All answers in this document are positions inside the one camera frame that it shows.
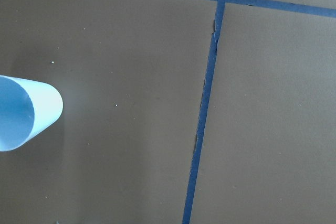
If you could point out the right vertical blue tape strip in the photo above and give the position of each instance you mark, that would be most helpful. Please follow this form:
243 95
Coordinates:
203 111

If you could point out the light blue plastic cup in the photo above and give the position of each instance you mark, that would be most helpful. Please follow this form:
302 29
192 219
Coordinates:
27 108

